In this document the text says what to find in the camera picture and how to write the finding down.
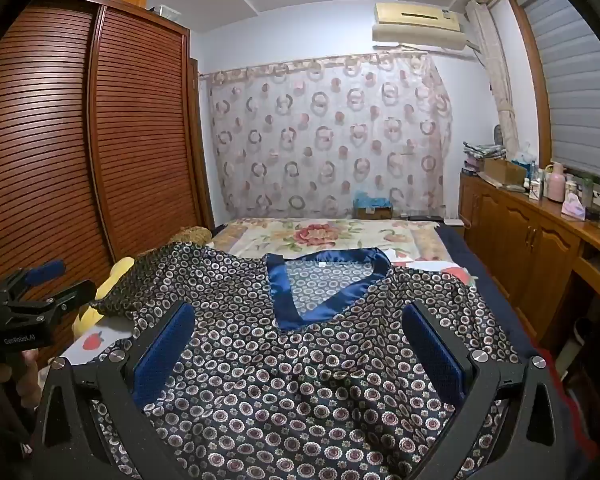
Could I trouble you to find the circle patterned sheer curtain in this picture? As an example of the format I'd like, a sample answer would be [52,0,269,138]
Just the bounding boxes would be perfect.
[200,51,454,220]

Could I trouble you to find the wooden slatted wardrobe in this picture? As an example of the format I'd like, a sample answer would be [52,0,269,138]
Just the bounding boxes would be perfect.
[0,0,217,367]

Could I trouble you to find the pink tissue pack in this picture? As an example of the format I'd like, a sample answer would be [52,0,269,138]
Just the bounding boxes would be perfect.
[562,195,587,221]

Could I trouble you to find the wooden sideboard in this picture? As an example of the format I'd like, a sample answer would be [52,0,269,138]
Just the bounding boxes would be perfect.
[457,170,600,343]

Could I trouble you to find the wall air conditioner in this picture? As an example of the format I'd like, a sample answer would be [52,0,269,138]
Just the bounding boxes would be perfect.
[371,2,469,52]

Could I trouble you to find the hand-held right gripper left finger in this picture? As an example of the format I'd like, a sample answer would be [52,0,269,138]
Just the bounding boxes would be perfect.
[30,301,196,480]

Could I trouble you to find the clear plastic bag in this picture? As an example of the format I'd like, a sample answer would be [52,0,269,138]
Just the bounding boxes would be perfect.
[512,142,537,167]

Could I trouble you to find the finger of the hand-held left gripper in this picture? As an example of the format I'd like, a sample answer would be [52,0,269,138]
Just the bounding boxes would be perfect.
[9,280,97,332]
[0,259,67,302]

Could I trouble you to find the navy patterned satin shirt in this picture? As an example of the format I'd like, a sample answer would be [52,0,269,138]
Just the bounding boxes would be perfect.
[92,241,522,480]

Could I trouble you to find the stack of papers on sideboard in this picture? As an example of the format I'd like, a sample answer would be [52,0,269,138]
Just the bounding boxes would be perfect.
[462,141,507,174]

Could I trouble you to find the bed with navy sheet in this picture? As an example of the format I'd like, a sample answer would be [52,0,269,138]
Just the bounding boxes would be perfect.
[207,221,546,361]

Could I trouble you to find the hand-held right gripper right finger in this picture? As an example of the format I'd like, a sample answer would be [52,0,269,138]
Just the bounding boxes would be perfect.
[401,301,572,480]

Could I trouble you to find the pink thermos jug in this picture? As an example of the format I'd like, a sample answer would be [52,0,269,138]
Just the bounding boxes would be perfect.
[547,161,567,204]

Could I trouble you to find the cardboard box with blue cloth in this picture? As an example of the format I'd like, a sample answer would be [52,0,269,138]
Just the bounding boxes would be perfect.
[352,191,394,221]

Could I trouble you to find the yellow plush toy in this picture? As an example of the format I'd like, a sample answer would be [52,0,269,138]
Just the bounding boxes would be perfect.
[72,256,136,336]

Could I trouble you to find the floral blanket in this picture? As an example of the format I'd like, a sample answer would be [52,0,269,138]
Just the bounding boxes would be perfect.
[214,217,443,267]

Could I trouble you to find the grey window blind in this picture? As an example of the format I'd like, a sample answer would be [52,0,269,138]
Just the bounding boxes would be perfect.
[521,0,600,187]

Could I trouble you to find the tied beige side curtain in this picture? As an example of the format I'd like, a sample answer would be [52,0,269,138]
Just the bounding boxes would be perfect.
[464,0,522,153]

